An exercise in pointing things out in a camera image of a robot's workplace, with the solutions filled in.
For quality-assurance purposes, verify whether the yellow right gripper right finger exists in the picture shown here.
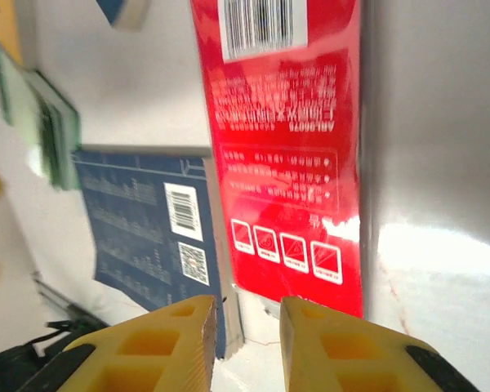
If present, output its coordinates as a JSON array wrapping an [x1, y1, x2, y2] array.
[[279, 296, 481, 392]]

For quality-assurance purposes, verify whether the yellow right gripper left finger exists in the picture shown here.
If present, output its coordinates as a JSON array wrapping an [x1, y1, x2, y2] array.
[[28, 296, 217, 392]]

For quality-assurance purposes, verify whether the green notebook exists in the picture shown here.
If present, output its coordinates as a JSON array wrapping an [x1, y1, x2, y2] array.
[[0, 38, 83, 192]]

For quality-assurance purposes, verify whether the navy book with barcode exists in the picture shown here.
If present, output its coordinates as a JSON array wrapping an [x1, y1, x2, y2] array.
[[71, 149, 246, 361]]

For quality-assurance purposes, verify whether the yellow book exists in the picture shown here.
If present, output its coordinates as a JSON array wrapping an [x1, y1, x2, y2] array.
[[0, 0, 25, 69]]

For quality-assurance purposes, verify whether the red stationery package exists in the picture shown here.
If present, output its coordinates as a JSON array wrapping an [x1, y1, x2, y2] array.
[[189, 0, 367, 320]]

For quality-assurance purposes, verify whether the aluminium side rail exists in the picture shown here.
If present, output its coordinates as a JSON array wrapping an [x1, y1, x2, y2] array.
[[30, 269, 105, 327]]

